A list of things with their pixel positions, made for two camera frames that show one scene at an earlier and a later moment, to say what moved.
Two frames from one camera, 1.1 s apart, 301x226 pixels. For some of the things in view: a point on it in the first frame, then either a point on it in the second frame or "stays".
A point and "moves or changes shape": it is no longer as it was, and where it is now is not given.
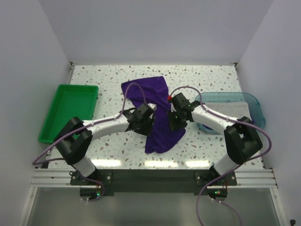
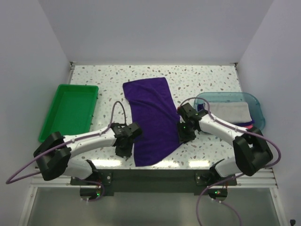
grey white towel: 234,109 stays
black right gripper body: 176,121 → 185,132
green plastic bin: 70,101 stays
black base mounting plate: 157,180 stays
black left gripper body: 145,127 → 126,149
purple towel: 154,90 moves or changes shape
